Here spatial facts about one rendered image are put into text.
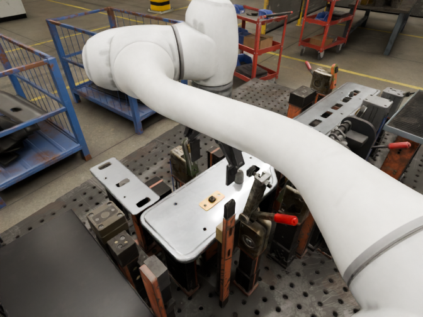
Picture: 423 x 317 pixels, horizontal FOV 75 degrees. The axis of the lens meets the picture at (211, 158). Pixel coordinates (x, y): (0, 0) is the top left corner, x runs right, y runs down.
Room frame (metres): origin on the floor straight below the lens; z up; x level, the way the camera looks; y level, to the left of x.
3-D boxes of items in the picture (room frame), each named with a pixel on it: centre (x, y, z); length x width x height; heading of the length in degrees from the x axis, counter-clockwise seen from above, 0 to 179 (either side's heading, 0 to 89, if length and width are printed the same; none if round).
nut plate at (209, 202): (0.57, 0.00, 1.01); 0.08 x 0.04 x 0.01; 135
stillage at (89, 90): (3.04, 0.99, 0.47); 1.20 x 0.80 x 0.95; 53
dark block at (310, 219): (0.59, -0.32, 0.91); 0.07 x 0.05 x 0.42; 45
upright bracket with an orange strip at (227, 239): (0.39, -0.04, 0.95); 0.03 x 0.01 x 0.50; 135
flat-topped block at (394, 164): (0.82, -0.73, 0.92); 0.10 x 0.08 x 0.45; 135
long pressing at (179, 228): (0.92, -0.34, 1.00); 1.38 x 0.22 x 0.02; 135
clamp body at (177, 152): (0.76, 0.10, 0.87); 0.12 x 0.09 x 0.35; 45
